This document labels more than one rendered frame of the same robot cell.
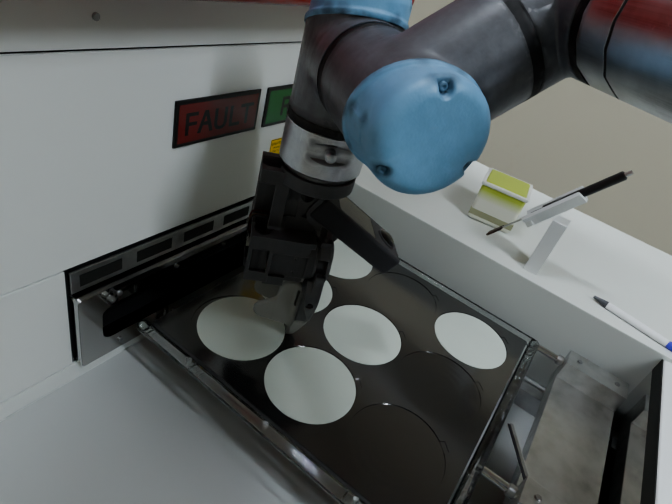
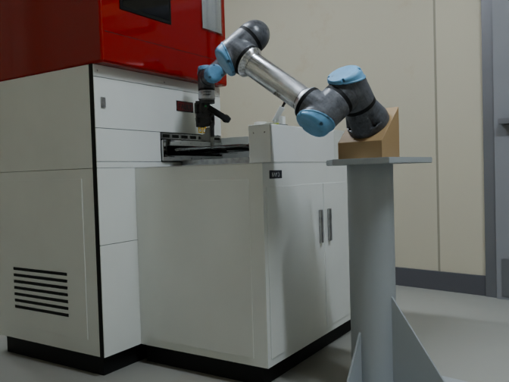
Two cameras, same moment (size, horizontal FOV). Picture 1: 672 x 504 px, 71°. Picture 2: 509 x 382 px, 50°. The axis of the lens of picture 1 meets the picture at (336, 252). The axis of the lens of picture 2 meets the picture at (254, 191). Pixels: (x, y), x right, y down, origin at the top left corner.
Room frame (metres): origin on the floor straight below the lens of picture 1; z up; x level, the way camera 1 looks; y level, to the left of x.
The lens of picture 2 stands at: (-2.03, -0.52, 0.78)
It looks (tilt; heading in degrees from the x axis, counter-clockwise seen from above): 2 degrees down; 8
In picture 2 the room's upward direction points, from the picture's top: 2 degrees counter-clockwise
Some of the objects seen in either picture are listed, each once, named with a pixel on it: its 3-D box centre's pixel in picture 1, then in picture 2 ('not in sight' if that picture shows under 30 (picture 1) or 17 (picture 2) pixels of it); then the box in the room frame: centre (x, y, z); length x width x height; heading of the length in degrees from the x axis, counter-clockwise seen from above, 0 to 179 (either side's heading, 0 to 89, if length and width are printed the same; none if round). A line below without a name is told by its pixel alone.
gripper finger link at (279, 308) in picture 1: (280, 310); (207, 137); (0.38, 0.04, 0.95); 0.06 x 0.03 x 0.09; 106
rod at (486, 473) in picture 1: (497, 480); not in sight; (0.30, -0.22, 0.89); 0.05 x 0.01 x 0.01; 65
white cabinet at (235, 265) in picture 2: not in sight; (263, 255); (0.46, -0.19, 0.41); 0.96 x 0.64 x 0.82; 155
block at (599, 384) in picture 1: (592, 379); not in sight; (0.49, -0.38, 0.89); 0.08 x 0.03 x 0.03; 65
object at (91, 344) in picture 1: (231, 255); (194, 151); (0.51, 0.14, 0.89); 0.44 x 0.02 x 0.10; 155
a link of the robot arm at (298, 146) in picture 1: (324, 147); (206, 95); (0.39, 0.04, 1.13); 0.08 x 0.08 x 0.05
